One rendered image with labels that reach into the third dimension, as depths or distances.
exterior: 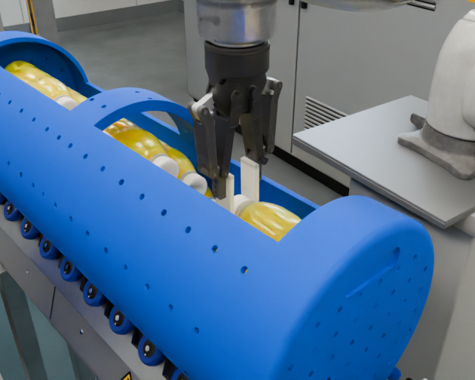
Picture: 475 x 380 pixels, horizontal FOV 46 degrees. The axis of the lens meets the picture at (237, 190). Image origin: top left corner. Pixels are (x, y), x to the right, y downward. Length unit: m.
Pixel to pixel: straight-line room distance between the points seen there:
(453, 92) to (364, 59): 1.48
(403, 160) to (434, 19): 1.23
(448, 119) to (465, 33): 0.15
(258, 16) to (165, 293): 0.30
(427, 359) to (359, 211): 0.76
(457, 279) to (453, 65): 0.39
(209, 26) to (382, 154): 0.59
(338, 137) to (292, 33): 1.72
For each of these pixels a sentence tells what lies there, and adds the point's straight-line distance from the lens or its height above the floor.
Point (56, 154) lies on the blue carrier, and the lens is 0.78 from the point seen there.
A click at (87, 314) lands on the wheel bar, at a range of 0.91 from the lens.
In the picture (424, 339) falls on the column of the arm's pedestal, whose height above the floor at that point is 0.66.
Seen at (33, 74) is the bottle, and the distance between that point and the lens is 1.07.
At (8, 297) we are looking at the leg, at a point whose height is 0.55.
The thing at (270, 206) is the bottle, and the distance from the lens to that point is 0.70.
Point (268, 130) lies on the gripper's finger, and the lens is 0.72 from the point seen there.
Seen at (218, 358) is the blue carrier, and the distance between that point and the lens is 0.54.
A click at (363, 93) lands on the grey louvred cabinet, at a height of 0.60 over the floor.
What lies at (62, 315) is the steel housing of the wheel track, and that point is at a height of 0.87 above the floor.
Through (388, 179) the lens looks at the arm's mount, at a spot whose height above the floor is 1.02.
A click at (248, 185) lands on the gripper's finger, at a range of 0.75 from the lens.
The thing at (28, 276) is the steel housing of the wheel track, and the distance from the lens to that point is 1.09.
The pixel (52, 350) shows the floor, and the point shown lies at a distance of 2.17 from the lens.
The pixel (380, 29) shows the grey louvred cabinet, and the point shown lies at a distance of 2.45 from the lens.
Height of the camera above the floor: 1.53
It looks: 32 degrees down
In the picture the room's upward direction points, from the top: straight up
